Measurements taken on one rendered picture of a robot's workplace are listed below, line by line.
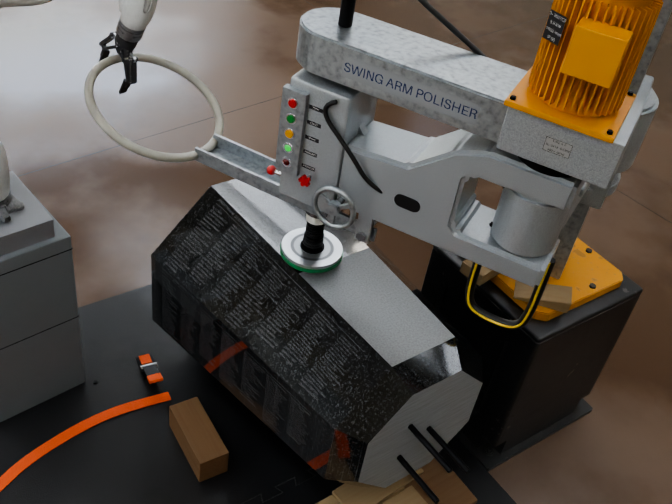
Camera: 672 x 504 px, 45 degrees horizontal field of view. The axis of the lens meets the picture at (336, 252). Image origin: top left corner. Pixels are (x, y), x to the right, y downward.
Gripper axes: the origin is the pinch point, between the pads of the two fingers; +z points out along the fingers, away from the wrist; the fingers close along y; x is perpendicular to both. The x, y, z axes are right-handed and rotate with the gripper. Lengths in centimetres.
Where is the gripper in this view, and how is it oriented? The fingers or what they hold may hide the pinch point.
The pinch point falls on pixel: (112, 76)
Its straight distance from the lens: 305.2
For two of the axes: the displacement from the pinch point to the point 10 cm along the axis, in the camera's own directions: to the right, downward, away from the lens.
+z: -4.6, 5.5, 7.0
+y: 6.1, 7.6, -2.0
